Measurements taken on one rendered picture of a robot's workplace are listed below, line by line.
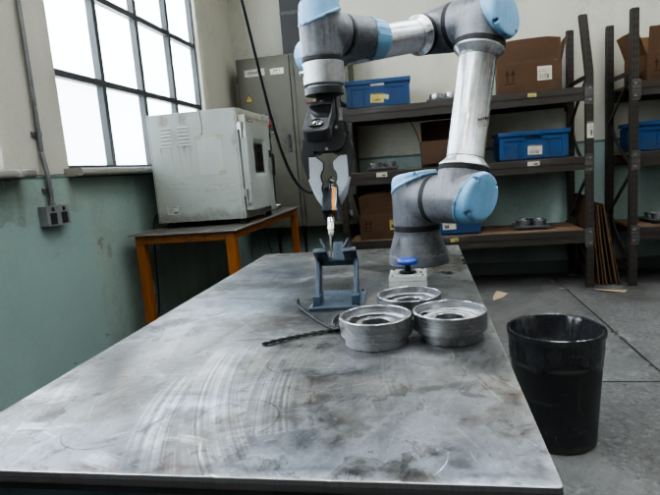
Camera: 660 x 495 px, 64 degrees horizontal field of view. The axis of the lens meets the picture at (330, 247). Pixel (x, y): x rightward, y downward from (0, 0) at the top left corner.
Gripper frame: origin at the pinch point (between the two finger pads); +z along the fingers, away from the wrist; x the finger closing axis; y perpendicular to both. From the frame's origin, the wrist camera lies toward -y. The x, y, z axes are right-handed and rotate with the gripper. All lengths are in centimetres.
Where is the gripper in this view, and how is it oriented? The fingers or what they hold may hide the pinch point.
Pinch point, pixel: (330, 198)
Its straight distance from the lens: 96.7
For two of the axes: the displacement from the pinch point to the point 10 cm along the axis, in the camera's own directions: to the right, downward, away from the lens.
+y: 1.2, -1.6, 9.8
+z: 0.7, 9.9, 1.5
